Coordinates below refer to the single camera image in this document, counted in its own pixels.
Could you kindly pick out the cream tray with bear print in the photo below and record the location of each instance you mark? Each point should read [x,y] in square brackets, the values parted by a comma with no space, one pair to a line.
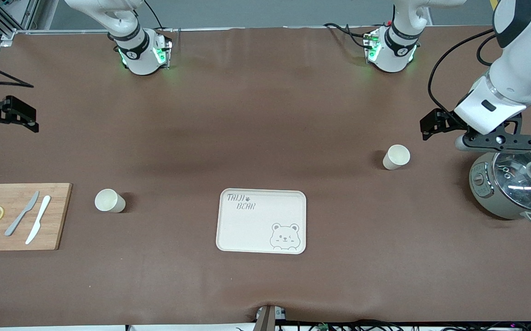
[247,234]

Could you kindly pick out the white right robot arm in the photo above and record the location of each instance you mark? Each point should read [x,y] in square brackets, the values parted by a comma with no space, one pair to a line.
[141,55]

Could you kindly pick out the grey-green electric cooking pot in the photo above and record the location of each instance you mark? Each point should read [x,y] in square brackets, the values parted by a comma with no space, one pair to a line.
[481,188]

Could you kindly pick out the aluminium frame structure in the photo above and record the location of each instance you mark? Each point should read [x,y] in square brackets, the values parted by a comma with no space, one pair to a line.
[28,11]

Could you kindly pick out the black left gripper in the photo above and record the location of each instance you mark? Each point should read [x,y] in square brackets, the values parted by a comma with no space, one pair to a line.
[447,118]

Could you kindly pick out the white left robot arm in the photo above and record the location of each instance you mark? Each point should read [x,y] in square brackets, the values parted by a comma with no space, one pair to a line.
[394,55]

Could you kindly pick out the wooden cutting board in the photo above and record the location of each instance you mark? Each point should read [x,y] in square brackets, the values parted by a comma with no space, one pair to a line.
[58,220]

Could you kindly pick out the glass pot lid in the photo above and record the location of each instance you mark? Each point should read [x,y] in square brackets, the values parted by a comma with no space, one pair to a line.
[513,184]

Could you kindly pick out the white plastic knife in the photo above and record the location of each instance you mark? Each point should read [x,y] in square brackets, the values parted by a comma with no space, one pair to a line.
[40,216]

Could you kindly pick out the white plastic cup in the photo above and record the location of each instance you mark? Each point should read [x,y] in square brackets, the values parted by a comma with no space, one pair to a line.
[396,156]
[109,201]

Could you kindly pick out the brown camera stand post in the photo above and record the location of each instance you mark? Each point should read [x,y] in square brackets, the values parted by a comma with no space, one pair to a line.
[267,322]

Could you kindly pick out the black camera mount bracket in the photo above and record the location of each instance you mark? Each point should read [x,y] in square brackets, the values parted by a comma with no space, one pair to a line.
[499,139]

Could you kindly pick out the grey plastic knife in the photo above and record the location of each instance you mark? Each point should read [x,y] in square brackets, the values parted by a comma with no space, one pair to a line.
[21,215]

